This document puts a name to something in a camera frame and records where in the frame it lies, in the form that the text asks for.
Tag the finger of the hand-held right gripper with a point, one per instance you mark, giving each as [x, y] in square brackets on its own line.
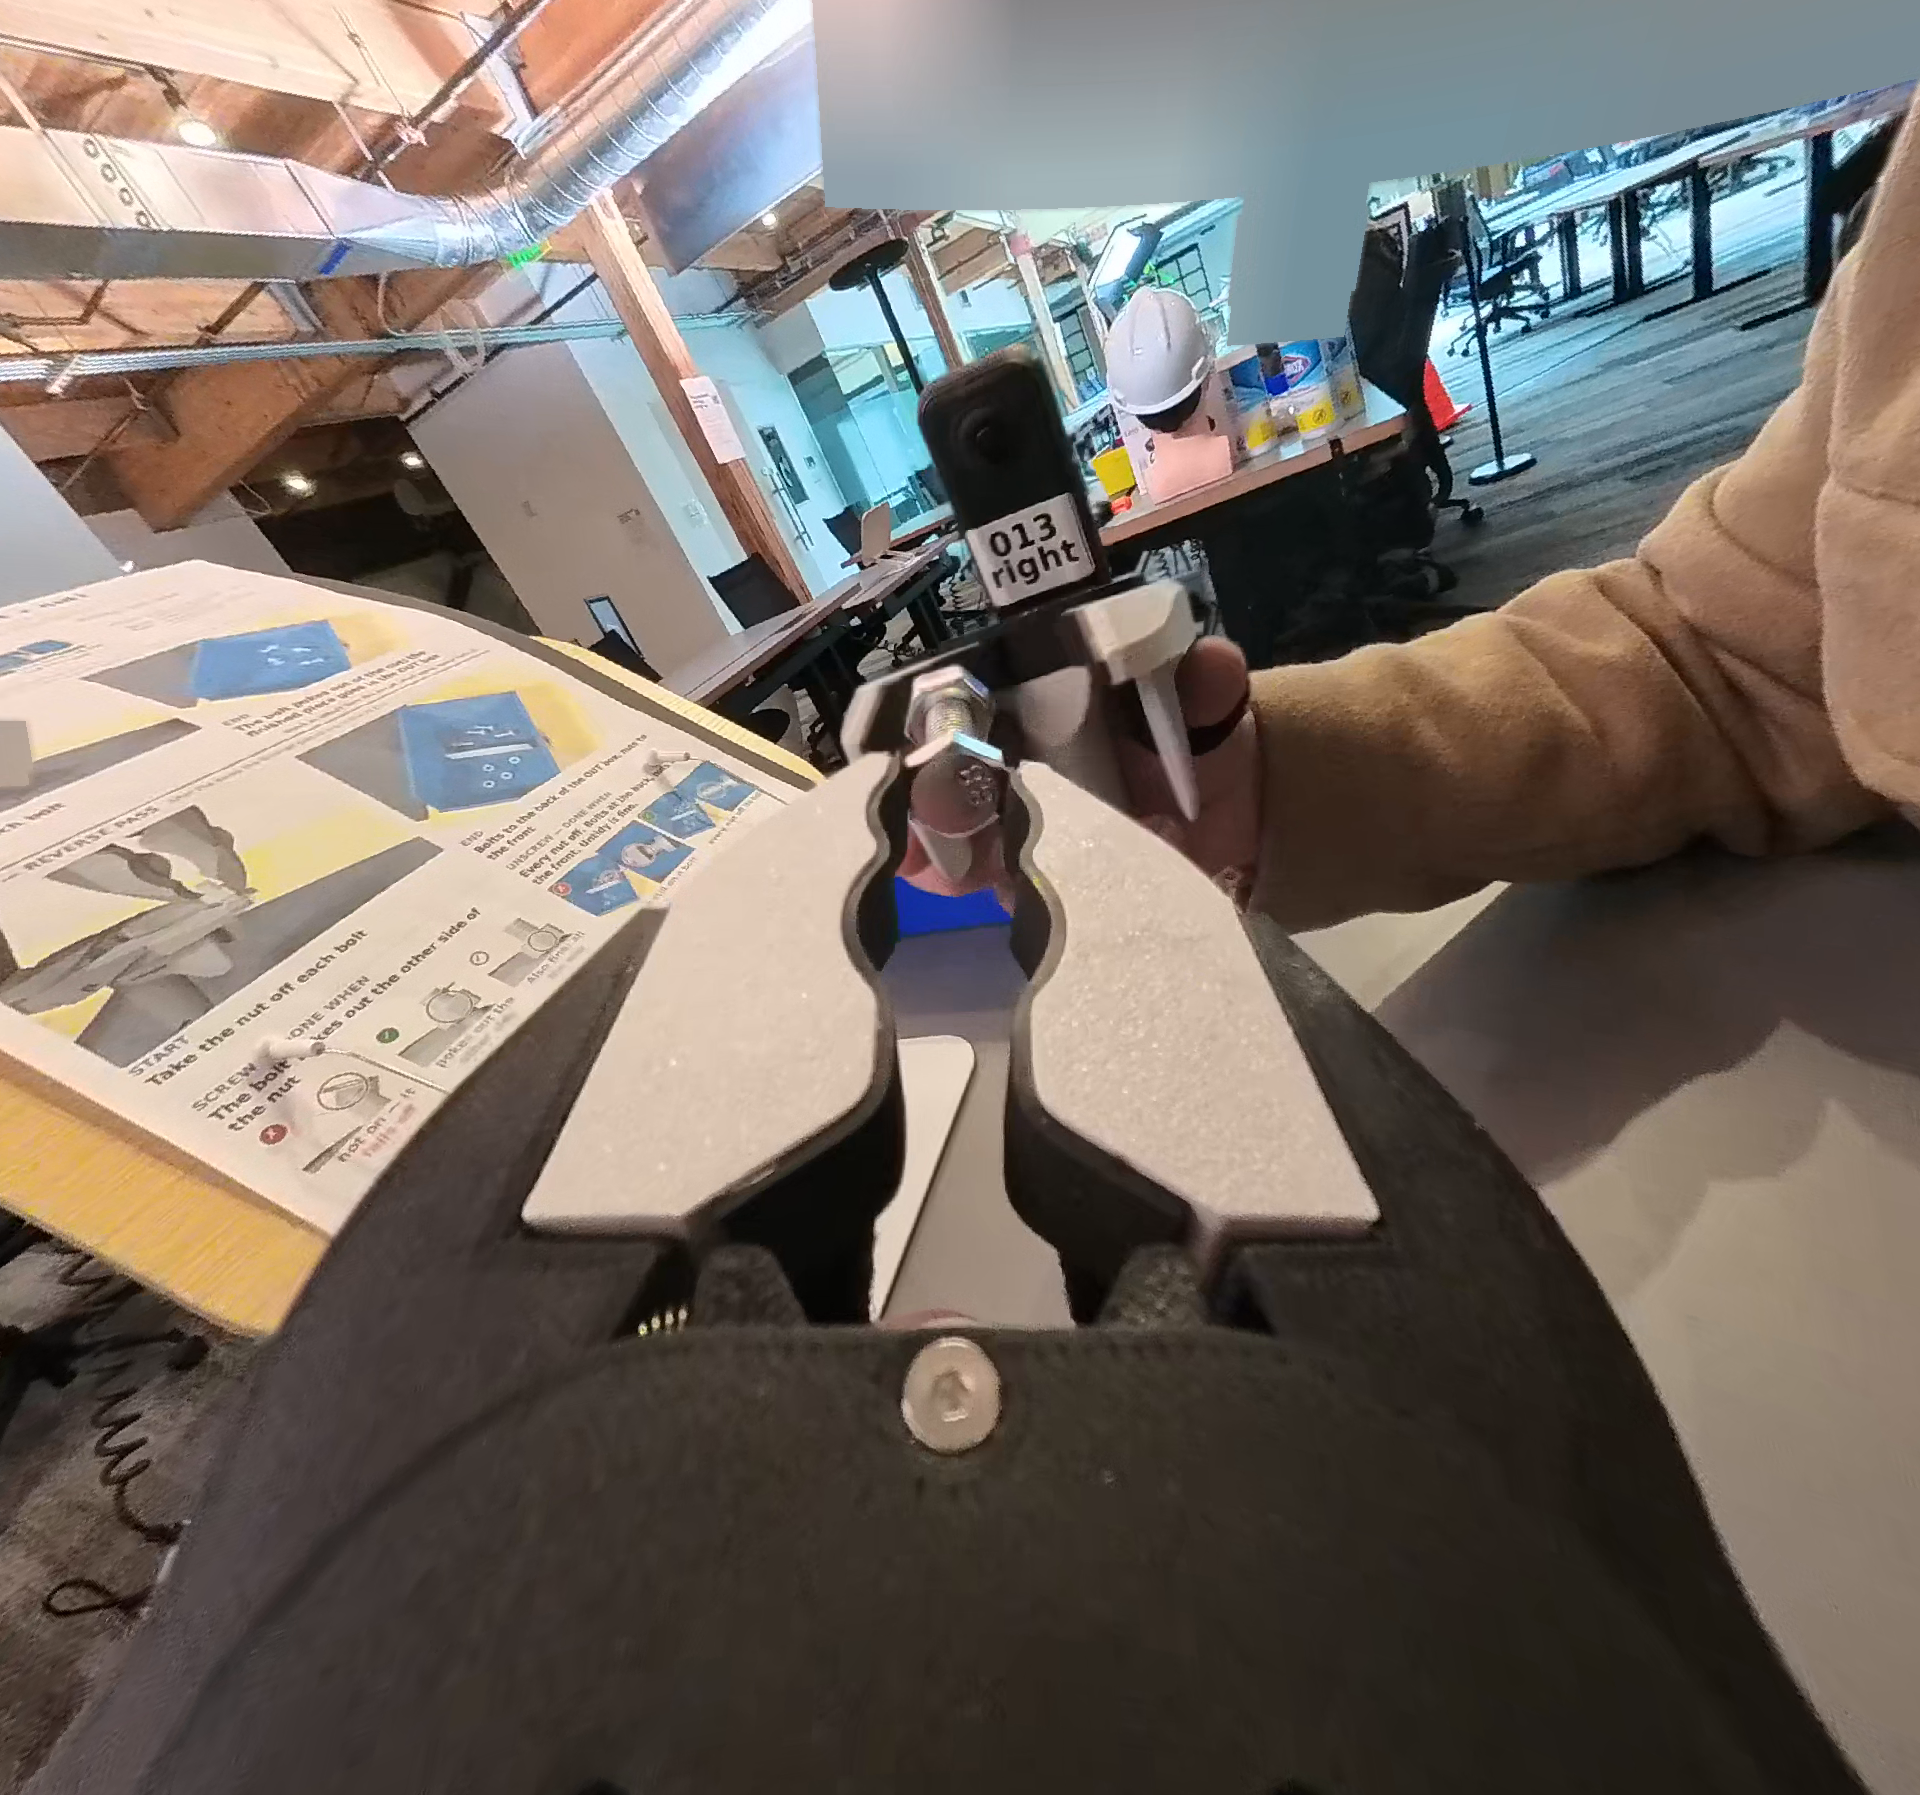
[1073, 738]
[874, 714]

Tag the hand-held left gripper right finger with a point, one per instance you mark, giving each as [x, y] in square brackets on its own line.
[1185, 1060]

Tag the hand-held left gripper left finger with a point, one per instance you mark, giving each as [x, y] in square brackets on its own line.
[719, 1044]

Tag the steel hex bolt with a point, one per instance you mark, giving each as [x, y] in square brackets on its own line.
[960, 791]

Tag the long blue plastic bin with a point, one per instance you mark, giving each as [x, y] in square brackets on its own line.
[945, 908]

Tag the person's right forearm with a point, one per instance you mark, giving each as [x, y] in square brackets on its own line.
[1576, 714]

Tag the grey desk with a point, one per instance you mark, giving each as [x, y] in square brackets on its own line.
[1650, 1226]

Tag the person's right hand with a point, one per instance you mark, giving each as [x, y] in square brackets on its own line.
[1224, 804]

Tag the yellow box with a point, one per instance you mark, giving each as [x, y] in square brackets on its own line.
[1112, 467]

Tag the wooden office table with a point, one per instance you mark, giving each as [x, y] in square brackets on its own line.
[812, 625]

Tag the pink mannequin head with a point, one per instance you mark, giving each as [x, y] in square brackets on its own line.
[1185, 453]

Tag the white hard hat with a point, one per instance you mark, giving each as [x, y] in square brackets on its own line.
[1158, 348]

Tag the clear sign stand white base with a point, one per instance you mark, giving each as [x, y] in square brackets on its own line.
[920, 1166]

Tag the black floor stand pole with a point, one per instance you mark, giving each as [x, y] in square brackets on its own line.
[880, 268]

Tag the white wipes canister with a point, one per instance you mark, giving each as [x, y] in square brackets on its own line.
[1343, 378]
[1302, 393]
[1247, 407]

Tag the wooden work table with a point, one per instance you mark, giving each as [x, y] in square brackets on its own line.
[1274, 469]

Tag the white paper notice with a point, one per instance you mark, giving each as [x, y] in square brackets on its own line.
[713, 417]

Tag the black steel beam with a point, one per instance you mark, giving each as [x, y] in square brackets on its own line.
[737, 176]

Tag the black office chair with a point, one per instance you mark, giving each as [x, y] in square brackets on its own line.
[1410, 327]

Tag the orange traffic cone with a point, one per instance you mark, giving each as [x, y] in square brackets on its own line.
[1444, 397]

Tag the printed instruction sign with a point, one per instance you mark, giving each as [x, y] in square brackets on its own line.
[299, 850]

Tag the black stanchion pole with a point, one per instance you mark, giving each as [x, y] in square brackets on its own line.
[1488, 327]

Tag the long white office table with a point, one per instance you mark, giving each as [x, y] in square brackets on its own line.
[1650, 176]

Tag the person's beige coat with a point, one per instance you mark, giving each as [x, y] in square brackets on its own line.
[1875, 327]

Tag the wall monitor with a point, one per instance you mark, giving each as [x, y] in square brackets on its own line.
[1130, 262]

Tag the wooden support post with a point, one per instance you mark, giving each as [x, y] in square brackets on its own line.
[673, 385]

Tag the silver spiral air duct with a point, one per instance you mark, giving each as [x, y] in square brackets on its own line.
[630, 130]

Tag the rectangular sheet-metal duct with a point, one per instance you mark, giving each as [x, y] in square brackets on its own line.
[225, 204]

